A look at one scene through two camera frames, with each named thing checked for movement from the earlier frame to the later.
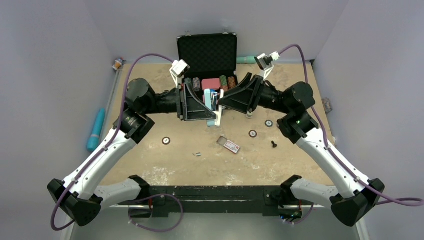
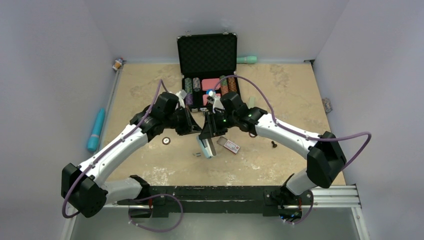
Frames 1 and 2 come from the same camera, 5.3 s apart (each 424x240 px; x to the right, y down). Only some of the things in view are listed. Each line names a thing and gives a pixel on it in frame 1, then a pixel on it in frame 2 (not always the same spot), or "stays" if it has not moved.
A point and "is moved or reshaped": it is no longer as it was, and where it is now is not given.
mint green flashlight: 247,59 stays
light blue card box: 211,98 is moved or reshaped
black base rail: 269,201 stays
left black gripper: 194,108 to 190,126
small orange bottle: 118,63 stays
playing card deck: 228,144 stays
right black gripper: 245,97 to 211,128
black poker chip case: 212,58 stays
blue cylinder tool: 94,139 stays
